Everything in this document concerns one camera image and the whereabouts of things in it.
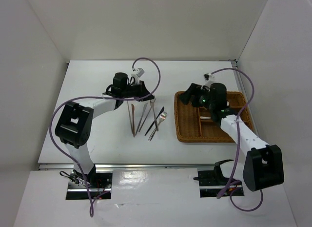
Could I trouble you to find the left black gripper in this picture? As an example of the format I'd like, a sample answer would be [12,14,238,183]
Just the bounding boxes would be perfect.
[121,80,154,102]

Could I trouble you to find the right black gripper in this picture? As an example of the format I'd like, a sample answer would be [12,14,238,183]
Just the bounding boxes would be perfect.
[176,83,215,110]

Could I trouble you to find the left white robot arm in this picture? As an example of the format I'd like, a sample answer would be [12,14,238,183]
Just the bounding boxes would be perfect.
[55,68,155,187]

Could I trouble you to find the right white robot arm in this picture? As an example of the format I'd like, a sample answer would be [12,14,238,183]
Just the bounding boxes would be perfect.
[179,83,284,191]

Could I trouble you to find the silver knife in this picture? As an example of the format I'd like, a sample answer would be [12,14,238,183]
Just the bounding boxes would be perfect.
[135,103,148,136]

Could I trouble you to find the copper brown knife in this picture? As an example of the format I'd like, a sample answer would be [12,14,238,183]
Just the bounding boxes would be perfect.
[131,104,135,137]

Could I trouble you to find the long silver chopstick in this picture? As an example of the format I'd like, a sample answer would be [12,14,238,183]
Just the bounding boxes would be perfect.
[138,99,155,132]

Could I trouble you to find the black knife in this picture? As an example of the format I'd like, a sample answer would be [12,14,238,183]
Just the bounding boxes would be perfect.
[144,106,165,136]

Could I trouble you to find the brown wicker divided tray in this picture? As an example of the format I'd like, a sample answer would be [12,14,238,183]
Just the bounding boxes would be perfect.
[174,91,254,143]

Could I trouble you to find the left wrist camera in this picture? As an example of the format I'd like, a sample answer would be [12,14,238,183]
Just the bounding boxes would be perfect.
[131,68,145,78]

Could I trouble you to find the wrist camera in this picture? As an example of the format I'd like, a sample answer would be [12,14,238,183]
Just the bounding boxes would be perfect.
[131,68,145,78]
[204,73,216,88]

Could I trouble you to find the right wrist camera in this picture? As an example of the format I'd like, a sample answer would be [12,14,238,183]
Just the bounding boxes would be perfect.
[204,73,216,88]

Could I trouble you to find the aluminium rail right side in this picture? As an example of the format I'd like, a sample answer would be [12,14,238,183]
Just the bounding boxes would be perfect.
[230,60,255,128]

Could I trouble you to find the aluminium rail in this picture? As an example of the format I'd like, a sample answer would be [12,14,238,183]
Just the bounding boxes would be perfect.
[230,60,255,128]
[39,164,214,170]

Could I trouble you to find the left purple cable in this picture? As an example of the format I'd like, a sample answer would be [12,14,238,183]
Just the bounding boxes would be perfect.
[49,57,161,218]

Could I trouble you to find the purple cable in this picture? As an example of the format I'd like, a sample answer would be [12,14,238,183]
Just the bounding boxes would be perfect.
[212,67,264,212]
[49,57,161,218]

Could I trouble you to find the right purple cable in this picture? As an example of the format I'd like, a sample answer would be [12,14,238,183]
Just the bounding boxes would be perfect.
[212,67,264,212]

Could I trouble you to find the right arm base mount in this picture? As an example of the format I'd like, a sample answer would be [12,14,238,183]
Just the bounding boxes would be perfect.
[193,159,234,198]

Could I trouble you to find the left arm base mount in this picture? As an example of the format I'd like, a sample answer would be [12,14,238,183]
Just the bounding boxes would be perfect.
[59,171,113,200]

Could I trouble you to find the aluminium rail front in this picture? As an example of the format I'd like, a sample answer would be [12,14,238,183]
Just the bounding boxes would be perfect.
[39,164,214,170]

